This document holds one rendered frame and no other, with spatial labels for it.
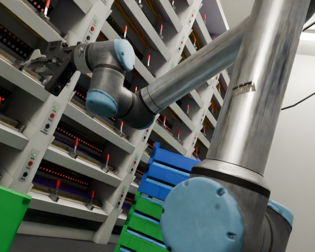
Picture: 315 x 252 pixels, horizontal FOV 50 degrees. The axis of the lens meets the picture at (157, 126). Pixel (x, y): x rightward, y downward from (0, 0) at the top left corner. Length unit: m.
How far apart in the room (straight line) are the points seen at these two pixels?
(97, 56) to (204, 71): 0.30
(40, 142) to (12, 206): 0.48
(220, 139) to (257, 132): 0.07
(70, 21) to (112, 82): 0.59
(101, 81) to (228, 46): 0.35
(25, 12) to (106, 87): 0.44
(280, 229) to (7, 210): 0.62
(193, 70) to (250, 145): 0.38
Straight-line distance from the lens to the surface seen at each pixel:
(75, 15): 1.47
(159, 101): 0.98
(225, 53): 0.93
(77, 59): 1.03
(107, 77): 0.93
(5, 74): 1.21
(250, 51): 0.69
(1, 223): 0.91
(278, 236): 0.76
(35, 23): 1.26
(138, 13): 1.71
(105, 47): 0.98
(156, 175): 1.54
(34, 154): 1.33
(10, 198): 0.90
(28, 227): 1.51
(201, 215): 0.57
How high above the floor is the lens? 0.30
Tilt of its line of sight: 12 degrees up
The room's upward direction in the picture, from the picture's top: 21 degrees clockwise
